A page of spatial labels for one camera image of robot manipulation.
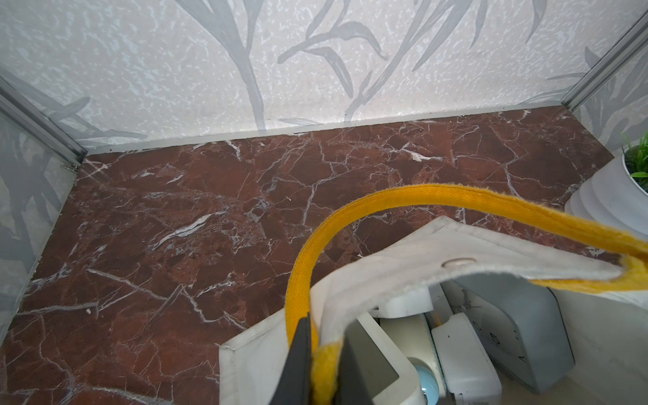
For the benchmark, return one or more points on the white canvas bag yellow handles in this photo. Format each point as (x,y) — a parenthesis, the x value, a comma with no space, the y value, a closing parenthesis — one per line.
(252,362)

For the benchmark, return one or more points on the white cube alarm clock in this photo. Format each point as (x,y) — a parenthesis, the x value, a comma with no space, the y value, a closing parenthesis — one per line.
(468,373)

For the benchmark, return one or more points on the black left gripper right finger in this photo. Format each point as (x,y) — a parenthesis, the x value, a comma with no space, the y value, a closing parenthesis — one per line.
(351,386)

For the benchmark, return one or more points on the blue twin bell alarm clock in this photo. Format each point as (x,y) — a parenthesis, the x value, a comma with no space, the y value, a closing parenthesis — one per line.
(428,382)

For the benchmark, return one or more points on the grey square analog clock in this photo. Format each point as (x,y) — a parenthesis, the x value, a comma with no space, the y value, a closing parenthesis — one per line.
(519,324)

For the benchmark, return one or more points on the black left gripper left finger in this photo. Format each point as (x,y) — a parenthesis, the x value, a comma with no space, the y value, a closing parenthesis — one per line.
(294,386)

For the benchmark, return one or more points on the white digital clock dark screen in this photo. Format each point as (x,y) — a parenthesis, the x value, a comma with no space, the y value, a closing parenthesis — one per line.
(389,376)

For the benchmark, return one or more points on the white pot artificial plant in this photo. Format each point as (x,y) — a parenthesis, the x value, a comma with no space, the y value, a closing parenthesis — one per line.
(616,195)

